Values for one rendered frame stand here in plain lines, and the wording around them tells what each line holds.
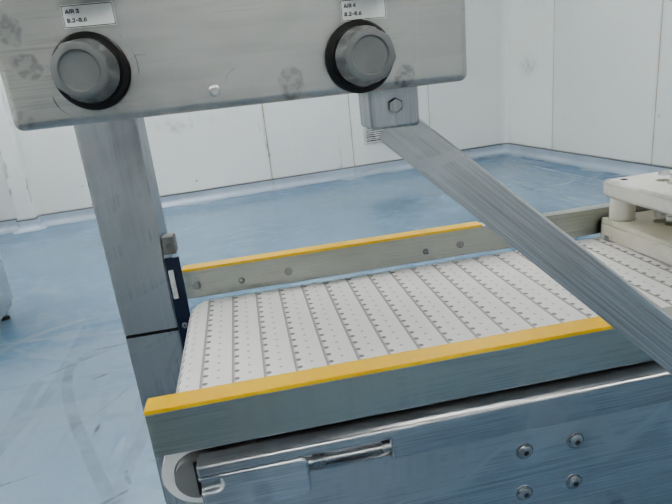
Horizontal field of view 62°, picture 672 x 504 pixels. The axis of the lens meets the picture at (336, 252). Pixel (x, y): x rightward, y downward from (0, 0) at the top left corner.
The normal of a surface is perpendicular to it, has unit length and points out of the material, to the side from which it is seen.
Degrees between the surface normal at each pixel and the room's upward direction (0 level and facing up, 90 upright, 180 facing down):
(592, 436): 90
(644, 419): 90
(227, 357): 0
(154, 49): 90
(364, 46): 90
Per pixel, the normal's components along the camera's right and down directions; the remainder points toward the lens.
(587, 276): -0.40, 0.27
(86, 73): 0.18, 0.29
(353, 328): -0.11, -0.94
